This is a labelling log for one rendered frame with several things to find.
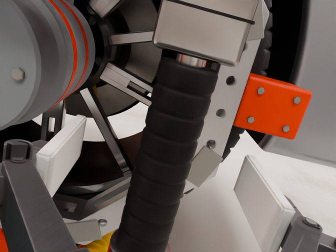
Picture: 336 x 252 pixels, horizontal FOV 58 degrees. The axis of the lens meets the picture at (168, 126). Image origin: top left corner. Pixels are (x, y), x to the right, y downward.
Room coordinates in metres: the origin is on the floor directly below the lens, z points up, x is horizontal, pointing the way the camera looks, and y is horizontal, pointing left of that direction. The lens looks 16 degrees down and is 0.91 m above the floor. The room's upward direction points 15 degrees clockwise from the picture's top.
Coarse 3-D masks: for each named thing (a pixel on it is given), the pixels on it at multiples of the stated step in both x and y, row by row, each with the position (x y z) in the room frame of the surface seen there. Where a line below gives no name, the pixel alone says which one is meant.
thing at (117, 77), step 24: (96, 0) 0.48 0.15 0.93; (120, 0) 0.48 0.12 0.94; (96, 24) 0.52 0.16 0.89; (96, 48) 0.52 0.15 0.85; (96, 72) 0.48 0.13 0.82; (120, 72) 0.48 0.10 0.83; (144, 96) 0.49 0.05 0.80; (48, 120) 0.48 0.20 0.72; (96, 120) 0.48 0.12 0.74; (0, 144) 0.52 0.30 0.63; (96, 144) 0.67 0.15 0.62; (120, 144) 0.50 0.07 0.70; (72, 168) 0.53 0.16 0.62; (96, 168) 0.53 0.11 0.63; (120, 168) 0.49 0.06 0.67; (72, 192) 0.46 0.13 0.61
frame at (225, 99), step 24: (264, 24) 0.40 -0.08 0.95; (240, 72) 0.40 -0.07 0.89; (216, 96) 0.39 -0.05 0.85; (240, 96) 0.40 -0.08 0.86; (216, 120) 0.39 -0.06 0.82; (216, 144) 0.40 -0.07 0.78; (192, 168) 0.39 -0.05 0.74; (216, 168) 0.40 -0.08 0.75; (120, 192) 0.43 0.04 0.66; (72, 216) 0.39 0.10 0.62; (96, 216) 0.38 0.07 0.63; (120, 216) 0.39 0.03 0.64
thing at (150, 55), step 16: (128, 0) 0.63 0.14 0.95; (144, 0) 0.64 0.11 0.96; (112, 16) 0.63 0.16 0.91; (128, 16) 0.63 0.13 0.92; (144, 16) 0.64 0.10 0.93; (128, 48) 0.63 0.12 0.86; (144, 48) 0.64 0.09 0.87; (160, 48) 0.64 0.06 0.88; (128, 64) 0.64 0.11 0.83; (144, 64) 0.64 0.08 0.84; (80, 96) 0.63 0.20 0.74; (112, 96) 0.63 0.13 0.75; (128, 96) 0.64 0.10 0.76; (80, 112) 0.63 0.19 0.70; (112, 112) 0.63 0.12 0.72
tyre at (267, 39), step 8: (264, 0) 0.48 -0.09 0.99; (264, 32) 0.48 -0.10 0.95; (264, 40) 0.48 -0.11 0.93; (264, 48) 0.48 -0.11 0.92; (256, 56) 0.48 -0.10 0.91; (264, 56) 0.48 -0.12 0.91; (256, 64) 0.48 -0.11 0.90; (264, 64) 0.49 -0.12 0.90; (256, 72) 0.48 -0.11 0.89; (264, 72) 0.49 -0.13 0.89; (232, 128) 0.48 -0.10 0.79; (240, 128) 0.48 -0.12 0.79; (232, 136) 0.48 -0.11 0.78; (232, 144) 0.48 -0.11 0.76; (224, 152) 0.48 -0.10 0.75; (96, 192) 0.47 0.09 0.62; (184, 192) 0.48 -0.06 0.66
